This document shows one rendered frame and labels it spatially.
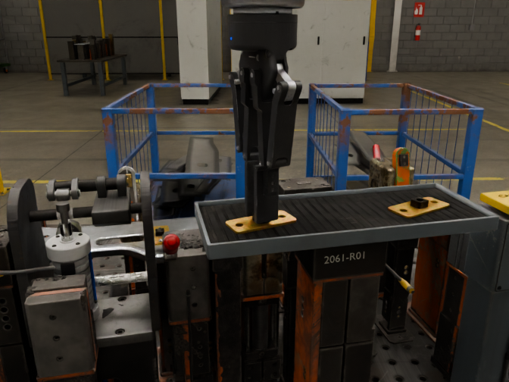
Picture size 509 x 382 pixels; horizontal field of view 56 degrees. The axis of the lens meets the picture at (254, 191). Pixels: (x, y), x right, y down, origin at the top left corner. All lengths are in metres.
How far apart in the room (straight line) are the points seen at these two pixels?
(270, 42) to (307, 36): 8.24
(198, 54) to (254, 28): 8.18
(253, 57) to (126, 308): 0.46
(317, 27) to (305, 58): 0.55
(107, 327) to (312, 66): 8.20
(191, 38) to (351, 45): 2.79
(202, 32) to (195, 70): 0.66
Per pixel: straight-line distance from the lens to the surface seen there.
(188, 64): 8.72
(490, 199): 0.76
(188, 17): 8.69
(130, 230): 1.00
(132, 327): 0.76
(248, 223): 0.58
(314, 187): 1.13
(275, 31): 0.51
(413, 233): 0.61
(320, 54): 8.80
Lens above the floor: 1.39
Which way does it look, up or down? 19 degrees down
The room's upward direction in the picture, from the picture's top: straight up
